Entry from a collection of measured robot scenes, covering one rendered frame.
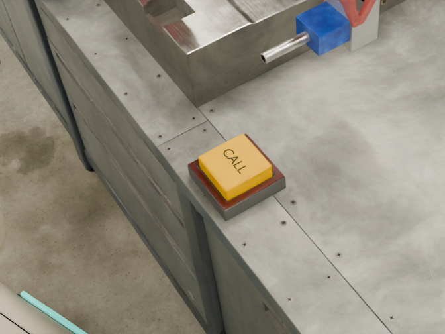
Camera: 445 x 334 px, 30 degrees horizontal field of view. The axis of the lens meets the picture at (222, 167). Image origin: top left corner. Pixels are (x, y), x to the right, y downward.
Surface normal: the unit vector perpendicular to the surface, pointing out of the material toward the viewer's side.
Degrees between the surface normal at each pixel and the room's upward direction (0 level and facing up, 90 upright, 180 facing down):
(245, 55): 90
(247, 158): 0
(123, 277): 0
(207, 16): 0
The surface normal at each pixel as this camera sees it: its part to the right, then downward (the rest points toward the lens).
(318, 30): -0.09, -0.63
